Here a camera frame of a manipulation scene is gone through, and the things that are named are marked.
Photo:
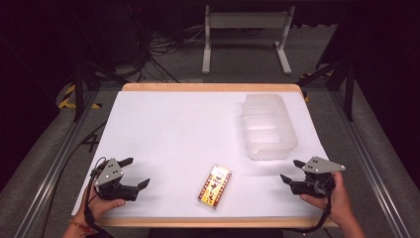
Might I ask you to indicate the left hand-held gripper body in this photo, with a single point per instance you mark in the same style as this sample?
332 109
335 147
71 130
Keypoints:
109 173

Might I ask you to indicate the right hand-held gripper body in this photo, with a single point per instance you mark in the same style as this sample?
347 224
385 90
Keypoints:
318 167

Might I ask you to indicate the translucent plastic container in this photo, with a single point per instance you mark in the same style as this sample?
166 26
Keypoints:
269 127

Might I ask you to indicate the red and yellow snack box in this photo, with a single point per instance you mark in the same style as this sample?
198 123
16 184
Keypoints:
215 187

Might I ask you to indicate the person's left hand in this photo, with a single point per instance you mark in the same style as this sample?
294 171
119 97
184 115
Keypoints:
99 206

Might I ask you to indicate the person's right hand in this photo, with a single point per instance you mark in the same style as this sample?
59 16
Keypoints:
338 200

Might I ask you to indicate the white table sheet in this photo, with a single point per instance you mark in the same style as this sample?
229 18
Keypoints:
185 132

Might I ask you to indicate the black metal stand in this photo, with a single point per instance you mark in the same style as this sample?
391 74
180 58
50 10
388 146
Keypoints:
346 86
79 86

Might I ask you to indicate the person's dark clothing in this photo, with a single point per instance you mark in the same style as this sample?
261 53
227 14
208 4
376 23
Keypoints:
214 233

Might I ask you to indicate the yellow and black hazard tape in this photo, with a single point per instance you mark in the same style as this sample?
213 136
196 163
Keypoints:
67 97

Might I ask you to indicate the white metal stand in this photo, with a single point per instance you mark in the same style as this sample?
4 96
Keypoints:
247 23

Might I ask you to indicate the aluminium floor rail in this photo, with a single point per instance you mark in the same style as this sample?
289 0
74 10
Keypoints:
369 165
56 168

